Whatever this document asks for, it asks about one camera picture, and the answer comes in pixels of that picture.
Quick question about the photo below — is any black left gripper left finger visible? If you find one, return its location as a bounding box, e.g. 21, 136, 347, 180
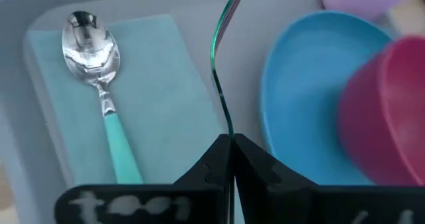
54, 134, 232, 224

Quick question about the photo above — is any teal paper napkin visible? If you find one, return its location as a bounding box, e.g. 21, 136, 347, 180
25, 13, 224, 187

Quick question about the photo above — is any metal spoon teal handle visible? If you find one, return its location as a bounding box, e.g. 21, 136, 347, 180
61, 10, 144, 185

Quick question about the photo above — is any gray plastic tray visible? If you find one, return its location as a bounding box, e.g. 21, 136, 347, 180
0, 0, 333, 224

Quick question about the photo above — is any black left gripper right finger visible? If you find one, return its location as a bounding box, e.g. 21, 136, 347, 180
234, 133, 425, 224

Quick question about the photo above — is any iridescent metal fork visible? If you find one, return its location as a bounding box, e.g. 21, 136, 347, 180
209, 0, 249, 224

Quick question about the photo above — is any blue plastic plate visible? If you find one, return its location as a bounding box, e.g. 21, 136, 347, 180
260, 10, 394, 187

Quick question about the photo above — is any magenta plastic bowl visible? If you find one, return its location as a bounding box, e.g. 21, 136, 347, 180
337, 35, 425, 187

